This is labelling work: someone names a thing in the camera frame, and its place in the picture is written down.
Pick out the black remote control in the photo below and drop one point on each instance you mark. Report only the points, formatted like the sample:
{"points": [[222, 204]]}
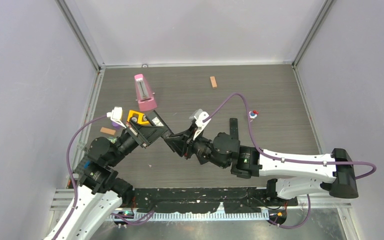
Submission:
{"points": [[156, 120]]}

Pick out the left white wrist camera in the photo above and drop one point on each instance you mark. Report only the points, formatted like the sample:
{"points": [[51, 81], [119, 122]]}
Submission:
{"points": [[115, 115]]}

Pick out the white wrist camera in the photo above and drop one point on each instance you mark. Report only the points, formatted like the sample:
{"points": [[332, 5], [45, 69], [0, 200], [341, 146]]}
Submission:
{"points": [[199, 118], [115, 115]]}

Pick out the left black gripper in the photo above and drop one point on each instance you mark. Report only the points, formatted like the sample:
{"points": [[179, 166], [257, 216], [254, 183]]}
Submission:
{"points": [[147, 134]]}

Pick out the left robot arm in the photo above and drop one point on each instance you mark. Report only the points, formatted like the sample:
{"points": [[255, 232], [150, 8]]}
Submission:
{"points": [[99, 190]]}

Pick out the yellow triangular holder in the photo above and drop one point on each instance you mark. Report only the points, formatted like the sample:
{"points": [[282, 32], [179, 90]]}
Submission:
{"points": [[138, 117]]}

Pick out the pink metronome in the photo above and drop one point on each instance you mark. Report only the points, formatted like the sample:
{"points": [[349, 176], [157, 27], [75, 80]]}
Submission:
{"points": [[145, 96]]}

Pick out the small red white blue toy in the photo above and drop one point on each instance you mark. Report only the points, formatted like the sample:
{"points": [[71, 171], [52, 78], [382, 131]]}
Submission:
{"points": [[253, 114]]}

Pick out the purple toy block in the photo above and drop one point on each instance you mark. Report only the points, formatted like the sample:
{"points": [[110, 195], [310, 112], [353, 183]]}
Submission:
{"points": [[115, 125]]}

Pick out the orange wooden block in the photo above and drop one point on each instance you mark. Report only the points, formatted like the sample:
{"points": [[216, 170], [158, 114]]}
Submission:
{"points": [[108, 131]]}

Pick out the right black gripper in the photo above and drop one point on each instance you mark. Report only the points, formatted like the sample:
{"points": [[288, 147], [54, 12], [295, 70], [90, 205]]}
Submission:
{"points": [[178, 142]]}

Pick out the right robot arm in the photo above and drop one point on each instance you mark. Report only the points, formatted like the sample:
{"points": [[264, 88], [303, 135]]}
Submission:
{"points": [[289, 175]]}

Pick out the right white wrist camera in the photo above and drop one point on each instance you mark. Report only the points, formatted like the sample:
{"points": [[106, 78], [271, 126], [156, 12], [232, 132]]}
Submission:
{"points": [[199, 118]]}

